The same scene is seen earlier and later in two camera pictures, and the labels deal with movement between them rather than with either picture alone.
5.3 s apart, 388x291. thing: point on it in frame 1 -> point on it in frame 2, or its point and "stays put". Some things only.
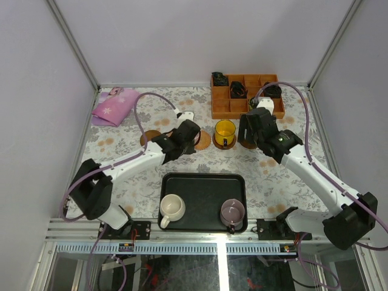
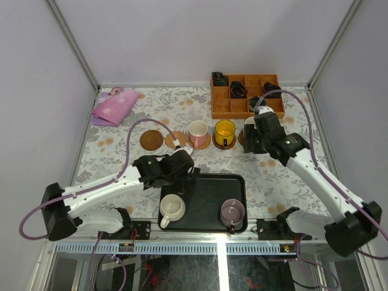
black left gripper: [188, 139] -> [188, 177]
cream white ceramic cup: [172, 208] stays put
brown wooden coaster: [149, 135] stays put
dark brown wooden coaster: [221, 147] stays put
